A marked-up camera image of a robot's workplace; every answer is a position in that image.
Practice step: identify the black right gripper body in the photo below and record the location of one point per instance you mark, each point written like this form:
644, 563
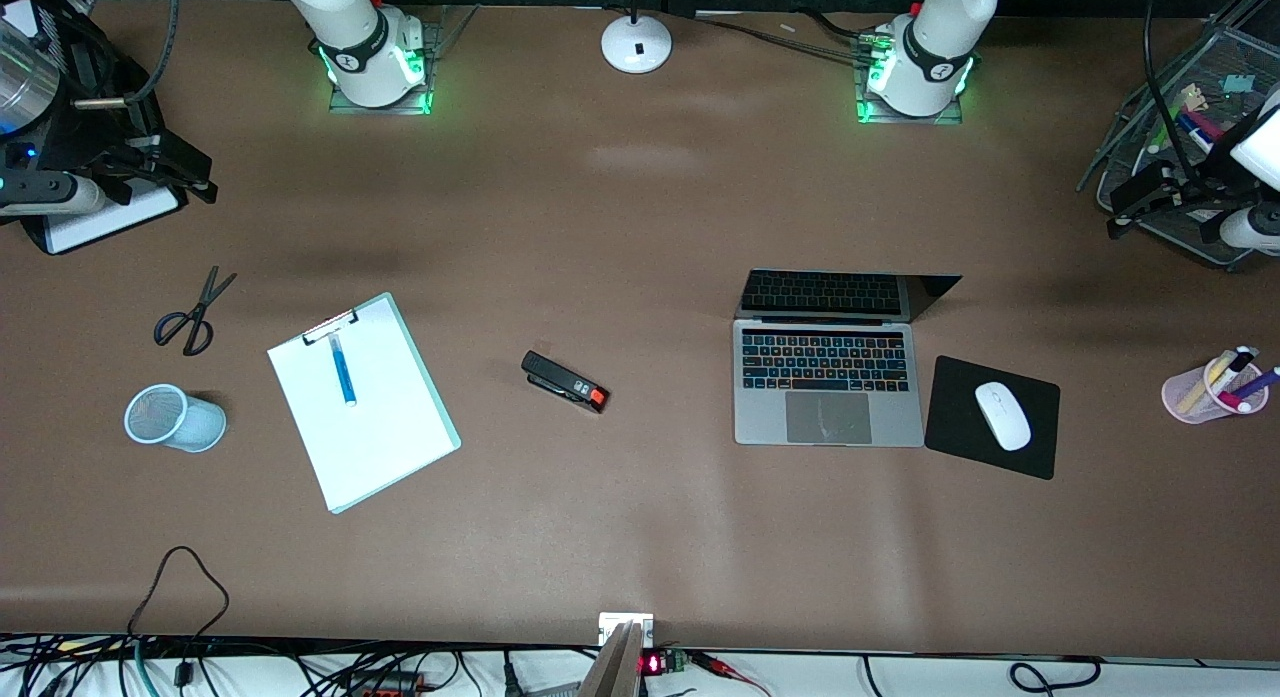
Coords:
92, 137

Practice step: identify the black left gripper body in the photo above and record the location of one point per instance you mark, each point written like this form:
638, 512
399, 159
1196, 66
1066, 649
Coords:
1186, 188

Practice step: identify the blue marker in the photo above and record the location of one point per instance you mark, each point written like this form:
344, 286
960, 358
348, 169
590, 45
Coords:
342, 372

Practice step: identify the silver laptop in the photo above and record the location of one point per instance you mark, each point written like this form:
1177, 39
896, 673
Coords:
825, 377

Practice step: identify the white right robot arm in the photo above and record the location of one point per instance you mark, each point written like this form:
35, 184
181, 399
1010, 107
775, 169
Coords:
365, 47

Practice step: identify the white marker with black cap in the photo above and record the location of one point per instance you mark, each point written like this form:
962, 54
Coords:
1232, 365

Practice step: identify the pink marker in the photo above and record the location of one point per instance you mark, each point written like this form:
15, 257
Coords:
1232, 397

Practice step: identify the purple marker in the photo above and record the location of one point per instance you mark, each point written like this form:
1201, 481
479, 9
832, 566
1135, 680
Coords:
1262, 380

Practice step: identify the dark blue pen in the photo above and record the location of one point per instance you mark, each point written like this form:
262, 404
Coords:
1197, 132

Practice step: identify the green pen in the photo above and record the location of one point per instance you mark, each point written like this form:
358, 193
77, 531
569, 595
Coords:
1168, 129

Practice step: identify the white paper sheet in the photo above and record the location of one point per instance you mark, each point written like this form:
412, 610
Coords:
110, 222
370, 437

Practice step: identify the black letter tray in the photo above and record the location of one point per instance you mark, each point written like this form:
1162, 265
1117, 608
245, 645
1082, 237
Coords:
110, 77

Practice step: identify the teal sticky note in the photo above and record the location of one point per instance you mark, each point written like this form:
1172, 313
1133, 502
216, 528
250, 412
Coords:
1238, 82

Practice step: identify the black scissors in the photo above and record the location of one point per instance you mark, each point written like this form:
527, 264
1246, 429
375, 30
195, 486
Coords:
192, 317

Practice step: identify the yellow pen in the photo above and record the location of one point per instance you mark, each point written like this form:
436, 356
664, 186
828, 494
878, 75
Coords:
1200, 387

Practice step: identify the pink translucent pen cup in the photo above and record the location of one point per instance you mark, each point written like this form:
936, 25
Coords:
1195, 409

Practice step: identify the white computer mouse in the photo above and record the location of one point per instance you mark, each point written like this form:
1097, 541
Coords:
1003, 415

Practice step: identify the light blue mesh cup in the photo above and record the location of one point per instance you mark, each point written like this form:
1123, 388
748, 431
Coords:
190, 422

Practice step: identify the black mouse pad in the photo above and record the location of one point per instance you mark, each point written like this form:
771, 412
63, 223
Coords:
960, 427

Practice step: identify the teal clipboard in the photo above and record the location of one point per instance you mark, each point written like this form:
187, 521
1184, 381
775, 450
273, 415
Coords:
440, 417

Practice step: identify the black stapler with red tip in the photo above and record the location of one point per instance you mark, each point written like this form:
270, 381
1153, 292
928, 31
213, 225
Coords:
560, 379

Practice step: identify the white lamp base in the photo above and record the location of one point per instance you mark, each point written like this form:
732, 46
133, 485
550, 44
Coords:
636, 45

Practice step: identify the orange connector strip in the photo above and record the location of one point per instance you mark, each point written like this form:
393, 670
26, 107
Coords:
385, 685

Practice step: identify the white label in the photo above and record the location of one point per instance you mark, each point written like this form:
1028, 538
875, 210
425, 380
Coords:
612, 623

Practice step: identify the circuit board with red display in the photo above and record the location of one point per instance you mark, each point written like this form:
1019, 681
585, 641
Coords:
665, 662

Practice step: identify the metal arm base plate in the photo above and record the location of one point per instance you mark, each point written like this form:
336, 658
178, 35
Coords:
425, 97
870, 112

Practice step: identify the grey camera post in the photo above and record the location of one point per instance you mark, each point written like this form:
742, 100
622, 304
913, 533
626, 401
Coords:
612, 667

